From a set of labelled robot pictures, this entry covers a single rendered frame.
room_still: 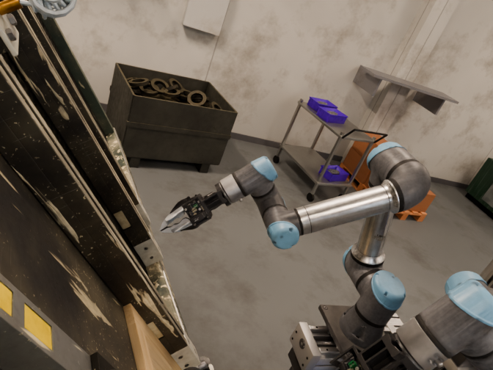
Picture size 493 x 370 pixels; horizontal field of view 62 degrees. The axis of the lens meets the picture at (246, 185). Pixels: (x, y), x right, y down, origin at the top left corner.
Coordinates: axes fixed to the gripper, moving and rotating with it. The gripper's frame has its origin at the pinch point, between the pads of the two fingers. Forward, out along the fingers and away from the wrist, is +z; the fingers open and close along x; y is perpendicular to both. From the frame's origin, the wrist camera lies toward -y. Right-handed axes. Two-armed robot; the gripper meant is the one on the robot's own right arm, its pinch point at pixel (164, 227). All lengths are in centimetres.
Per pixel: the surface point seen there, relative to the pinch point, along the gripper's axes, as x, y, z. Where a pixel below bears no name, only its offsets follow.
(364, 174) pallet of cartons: 106, -385, -155
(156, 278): 17.5, -31.2, 20.1
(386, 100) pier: 43, -410, -232
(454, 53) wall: 36, -424, -345
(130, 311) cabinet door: 10.1, 25.2, 10.7
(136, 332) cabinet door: 13.7, 29.8, 10.0
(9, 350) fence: -5, 79, -1
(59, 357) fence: -1, 74, -1
